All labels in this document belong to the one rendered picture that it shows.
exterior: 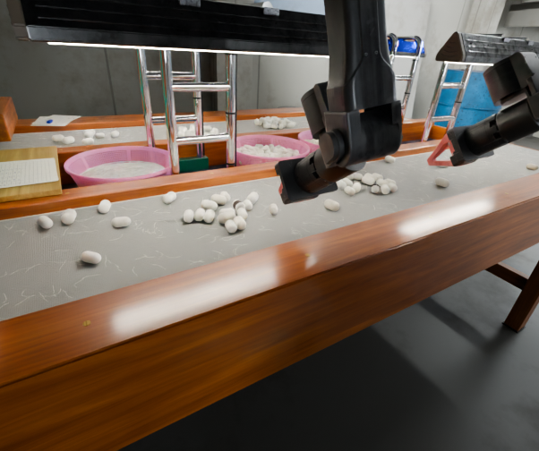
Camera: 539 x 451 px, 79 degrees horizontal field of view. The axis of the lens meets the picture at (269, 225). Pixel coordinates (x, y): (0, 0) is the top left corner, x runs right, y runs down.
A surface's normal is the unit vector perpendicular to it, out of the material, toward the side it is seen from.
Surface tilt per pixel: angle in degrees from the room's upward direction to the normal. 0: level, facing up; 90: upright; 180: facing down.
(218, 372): 90
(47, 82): 90
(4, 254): 0
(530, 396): 0
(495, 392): 0
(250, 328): 90
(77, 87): 90
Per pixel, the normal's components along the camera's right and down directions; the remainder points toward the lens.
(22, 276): 0.06, -0.87
